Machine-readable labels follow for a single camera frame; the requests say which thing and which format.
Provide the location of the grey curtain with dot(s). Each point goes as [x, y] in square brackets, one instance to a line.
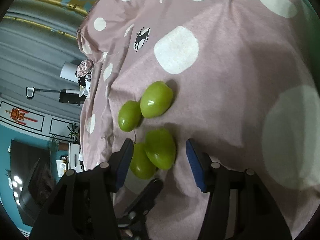
[37, 50]

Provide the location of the pink polka dot blanket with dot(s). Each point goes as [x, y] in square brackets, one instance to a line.
[225, 80]

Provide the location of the green tomato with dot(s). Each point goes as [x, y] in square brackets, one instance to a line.
[129, 115]
[160, 151]
[156, 99]
[141, 162]

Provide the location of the stick vacuum cleaner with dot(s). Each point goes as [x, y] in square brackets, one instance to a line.
[67, 96]

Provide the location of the white cabinet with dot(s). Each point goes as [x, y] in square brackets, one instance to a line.
[73, 156]

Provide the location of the red knot wall decoration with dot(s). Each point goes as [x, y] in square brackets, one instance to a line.
[17, 115]

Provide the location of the pink floral cloth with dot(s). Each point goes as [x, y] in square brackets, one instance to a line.
[85, 67]

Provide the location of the potted green plant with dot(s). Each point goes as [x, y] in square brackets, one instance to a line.
[53, 142]
[73, 132]

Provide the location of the black white printed bag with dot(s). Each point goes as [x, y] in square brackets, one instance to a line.
[83, 86]

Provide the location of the black television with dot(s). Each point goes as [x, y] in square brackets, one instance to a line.
[30, 180]

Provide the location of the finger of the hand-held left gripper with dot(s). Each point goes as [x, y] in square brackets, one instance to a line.
[150, 192]

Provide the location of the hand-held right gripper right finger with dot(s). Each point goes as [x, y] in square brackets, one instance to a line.
[196, 165]

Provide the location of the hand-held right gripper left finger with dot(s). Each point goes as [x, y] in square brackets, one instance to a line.
[125, 162]

